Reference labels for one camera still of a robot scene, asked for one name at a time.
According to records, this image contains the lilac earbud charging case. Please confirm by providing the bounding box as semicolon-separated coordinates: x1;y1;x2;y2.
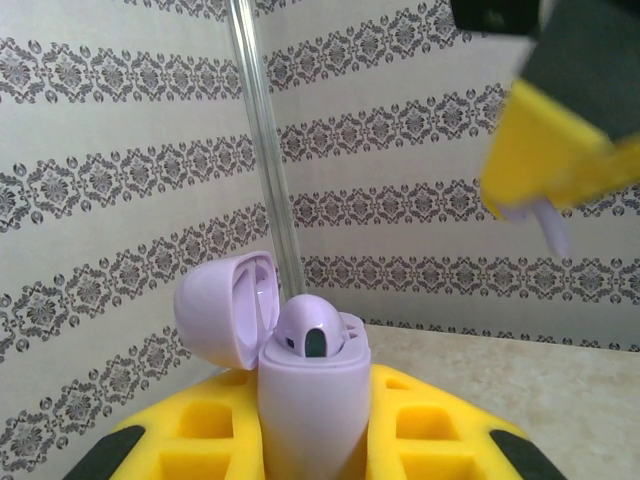
173;250;372;480

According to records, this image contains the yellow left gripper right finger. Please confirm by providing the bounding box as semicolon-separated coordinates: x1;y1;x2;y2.
364;362;569;480

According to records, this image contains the lilac wireless earbud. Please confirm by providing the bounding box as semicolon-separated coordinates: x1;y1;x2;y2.
275;294;351;360
497;197;574;260

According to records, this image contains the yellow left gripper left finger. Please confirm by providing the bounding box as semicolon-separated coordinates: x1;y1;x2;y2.
62;364;269;480

